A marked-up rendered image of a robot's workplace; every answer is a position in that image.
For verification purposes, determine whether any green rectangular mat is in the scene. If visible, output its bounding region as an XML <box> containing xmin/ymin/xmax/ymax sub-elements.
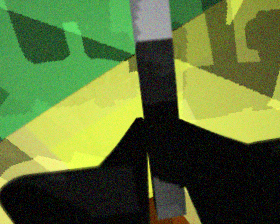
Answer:
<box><xmin>0</xmin><ymin>0</ymin><xmax>222</xmax><ymax>141</ymax></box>

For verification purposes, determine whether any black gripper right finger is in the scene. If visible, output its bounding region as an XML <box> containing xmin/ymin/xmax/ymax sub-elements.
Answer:
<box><xmin>180</xmin><ymin>119</ymin><xmax>280</xmax><ymax>224</ymax></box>

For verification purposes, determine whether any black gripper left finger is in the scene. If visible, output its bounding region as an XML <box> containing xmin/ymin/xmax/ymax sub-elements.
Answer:
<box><xmin>0</xmin><ymin>117</ymin><xmax>150</xmax><ymax>224</ymax></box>

